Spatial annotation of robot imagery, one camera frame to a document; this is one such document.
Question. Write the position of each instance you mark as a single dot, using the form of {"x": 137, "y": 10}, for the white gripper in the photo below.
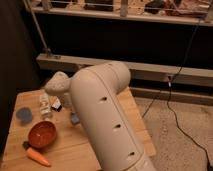
{"x": 65, "y": 100}

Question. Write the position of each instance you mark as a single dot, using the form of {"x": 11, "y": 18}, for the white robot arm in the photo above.
{"x": 92, "y": 93}

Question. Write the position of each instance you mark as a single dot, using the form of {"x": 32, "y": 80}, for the orange toy carrot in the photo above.
{"x": 38, "y": 157}

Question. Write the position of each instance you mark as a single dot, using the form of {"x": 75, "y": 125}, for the wooden shelf rail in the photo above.
{"x": 143, "y": 71}

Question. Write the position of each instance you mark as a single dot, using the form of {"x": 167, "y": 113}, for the clear plastic bottle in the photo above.
{"x": 44, "y": 106}

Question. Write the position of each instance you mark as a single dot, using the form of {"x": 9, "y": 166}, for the metal tripod pole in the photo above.
{"x": 46, "y": 49}

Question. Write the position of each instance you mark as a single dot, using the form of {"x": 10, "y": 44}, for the orange bowl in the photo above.
{"x": 42, "y": 134}

